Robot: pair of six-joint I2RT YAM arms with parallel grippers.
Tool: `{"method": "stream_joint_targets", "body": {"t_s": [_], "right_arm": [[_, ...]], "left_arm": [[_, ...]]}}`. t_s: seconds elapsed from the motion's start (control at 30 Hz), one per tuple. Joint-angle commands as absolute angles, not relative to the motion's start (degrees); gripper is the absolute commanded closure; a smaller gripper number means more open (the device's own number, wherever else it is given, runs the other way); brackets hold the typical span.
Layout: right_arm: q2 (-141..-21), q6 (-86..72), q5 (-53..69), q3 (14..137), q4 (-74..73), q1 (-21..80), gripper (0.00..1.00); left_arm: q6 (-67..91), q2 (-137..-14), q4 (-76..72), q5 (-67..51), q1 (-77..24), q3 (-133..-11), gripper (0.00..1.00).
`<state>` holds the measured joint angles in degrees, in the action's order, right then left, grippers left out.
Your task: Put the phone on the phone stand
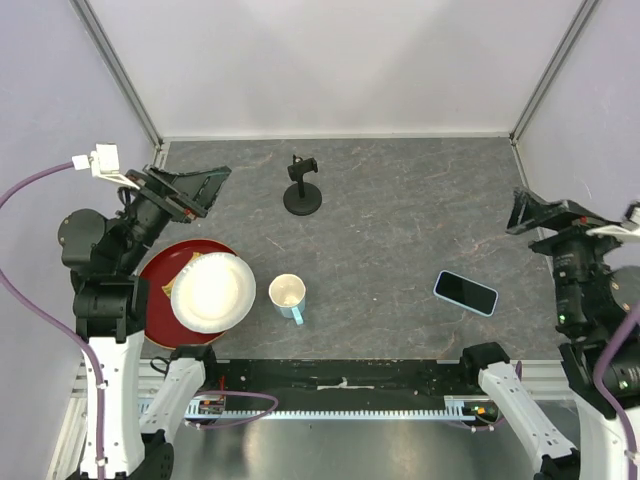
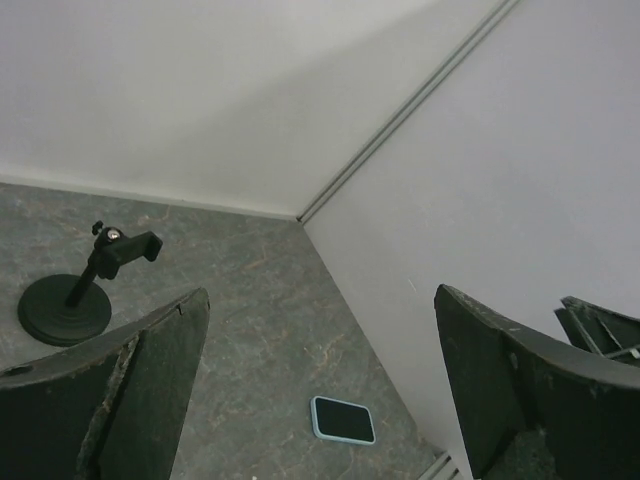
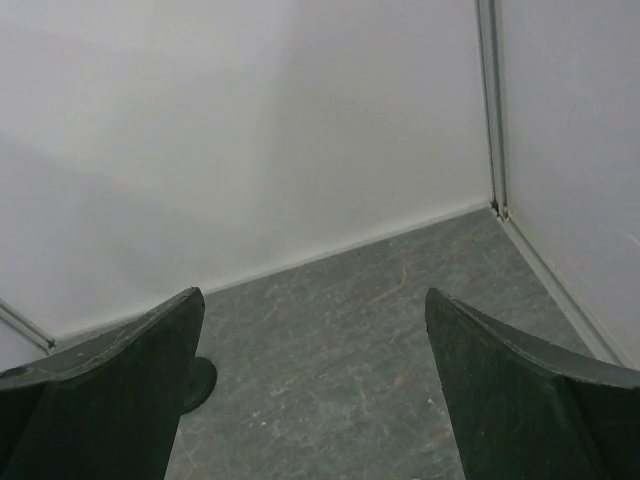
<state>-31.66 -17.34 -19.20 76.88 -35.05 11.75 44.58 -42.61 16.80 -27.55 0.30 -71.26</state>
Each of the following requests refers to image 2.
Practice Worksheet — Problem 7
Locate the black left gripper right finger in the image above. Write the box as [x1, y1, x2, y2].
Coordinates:
[434, 285, 639, 479]

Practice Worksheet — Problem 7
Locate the black phone stand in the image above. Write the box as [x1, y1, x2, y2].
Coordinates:
[17, 221, 163, 347]

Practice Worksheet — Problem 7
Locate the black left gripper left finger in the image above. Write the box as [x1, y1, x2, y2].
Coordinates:
[1, 288, 210, 479]

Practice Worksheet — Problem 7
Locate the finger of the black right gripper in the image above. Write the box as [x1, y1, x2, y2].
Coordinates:
[554, 296, 640, 367]

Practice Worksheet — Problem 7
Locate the phone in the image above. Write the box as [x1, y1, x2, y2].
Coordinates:
[310, 396, 376, 446]

